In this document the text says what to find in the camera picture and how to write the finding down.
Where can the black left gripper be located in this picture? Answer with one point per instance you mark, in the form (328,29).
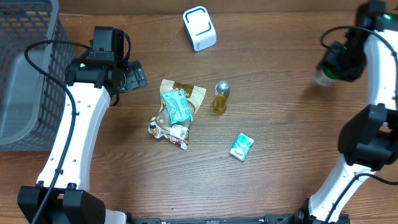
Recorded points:
(135,75)

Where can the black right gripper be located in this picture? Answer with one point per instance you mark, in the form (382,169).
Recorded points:
(349,74)

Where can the green lid jar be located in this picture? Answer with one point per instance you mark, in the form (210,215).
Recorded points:
(325,77)

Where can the teal snack packet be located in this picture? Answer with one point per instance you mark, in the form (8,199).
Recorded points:
(177,106)

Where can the brown snack pouch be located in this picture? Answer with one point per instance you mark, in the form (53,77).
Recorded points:
(160,126)

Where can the yellow dish soap bottle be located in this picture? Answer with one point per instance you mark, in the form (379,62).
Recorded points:
(222,91)

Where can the teal tissue pack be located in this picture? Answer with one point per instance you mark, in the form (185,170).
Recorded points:
(241,147)

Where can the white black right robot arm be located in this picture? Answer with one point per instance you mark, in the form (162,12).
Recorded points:
(368,141)

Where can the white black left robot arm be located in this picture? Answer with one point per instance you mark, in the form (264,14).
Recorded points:
(93,82)

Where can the white barcode scanner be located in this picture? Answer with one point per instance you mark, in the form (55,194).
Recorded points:
(199,28)

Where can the dark grey plastic basket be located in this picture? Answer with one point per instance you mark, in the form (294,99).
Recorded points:
(31,105)

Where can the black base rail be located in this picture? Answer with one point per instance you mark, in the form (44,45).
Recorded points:
(268,219)

